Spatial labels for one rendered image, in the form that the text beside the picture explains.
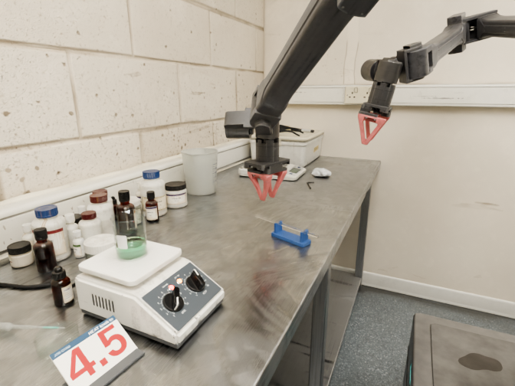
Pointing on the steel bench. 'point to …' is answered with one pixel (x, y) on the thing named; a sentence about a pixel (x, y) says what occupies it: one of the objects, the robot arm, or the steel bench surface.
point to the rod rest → (290, 237)
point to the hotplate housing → (99, 288)
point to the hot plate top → (128, 277)
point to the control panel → (197, 302)
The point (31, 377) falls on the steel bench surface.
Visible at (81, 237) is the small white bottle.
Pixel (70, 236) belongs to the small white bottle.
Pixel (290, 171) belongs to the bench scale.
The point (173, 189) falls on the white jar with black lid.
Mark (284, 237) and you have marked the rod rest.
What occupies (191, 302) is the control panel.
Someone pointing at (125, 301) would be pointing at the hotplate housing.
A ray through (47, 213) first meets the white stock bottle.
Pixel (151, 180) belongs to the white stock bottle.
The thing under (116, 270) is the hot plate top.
